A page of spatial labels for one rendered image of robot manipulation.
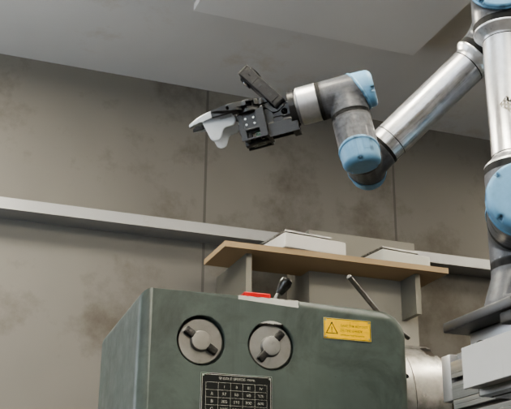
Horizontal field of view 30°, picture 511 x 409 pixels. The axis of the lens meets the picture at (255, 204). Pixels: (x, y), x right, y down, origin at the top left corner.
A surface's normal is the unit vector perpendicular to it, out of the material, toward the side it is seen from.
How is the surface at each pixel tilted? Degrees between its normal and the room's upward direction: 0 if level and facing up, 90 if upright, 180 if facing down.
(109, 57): 180
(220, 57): 180
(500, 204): 98
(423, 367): 58
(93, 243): 90
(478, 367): 90
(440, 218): 90
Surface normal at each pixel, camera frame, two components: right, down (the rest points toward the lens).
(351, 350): 0.31, -0.33
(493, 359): -0.94, -0.13
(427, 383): 0.30, -0.58
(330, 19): -0.01, 0.94
